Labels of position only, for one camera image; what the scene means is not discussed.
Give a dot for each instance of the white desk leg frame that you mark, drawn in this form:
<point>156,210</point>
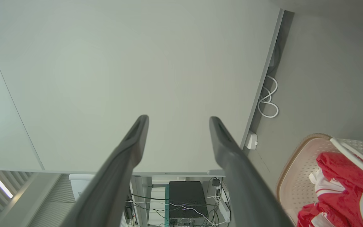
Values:
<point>143,189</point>

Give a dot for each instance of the small black power adapter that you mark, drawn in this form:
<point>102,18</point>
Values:
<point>216,182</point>

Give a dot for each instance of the red basketball jersey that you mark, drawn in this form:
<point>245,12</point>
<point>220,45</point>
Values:
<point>336,170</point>

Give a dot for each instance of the white power strip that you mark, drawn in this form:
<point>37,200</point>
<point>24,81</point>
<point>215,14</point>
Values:
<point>225,212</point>

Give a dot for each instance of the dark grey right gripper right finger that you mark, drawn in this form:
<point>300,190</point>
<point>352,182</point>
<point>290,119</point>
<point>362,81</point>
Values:
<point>241,183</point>

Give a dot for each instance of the black computer box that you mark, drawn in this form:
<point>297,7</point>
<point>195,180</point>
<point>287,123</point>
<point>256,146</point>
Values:
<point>186,195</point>

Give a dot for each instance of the white plug box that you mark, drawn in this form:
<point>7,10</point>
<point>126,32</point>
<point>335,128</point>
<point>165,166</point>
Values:
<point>251,141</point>

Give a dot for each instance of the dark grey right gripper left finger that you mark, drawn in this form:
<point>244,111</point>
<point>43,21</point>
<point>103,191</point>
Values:
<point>118,176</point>

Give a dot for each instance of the white perforated laundry basket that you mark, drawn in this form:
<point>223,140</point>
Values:
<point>295,176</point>

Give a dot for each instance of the white partition panel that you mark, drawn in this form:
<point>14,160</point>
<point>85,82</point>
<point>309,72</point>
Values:
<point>121,63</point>

